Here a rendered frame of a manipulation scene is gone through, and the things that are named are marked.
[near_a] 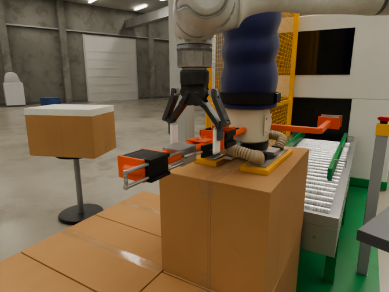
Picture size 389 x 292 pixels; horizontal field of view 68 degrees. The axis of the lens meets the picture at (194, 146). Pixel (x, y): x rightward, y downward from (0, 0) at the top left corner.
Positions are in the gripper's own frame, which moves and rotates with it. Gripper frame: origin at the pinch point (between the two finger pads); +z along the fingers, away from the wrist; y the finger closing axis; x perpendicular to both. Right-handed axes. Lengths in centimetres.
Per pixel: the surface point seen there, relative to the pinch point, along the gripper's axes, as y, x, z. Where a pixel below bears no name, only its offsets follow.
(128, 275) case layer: 30, -1, 53
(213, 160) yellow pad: 7.5, -25.5, 11.5
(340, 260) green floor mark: -32, -144, 108
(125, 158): 3.0, 22.8, -1.4
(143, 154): 1.2, 19.1, -1.7
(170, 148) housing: 1.9, 8.4, -0.9
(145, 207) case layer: 64, -49, 53
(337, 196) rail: -28, -112, 48
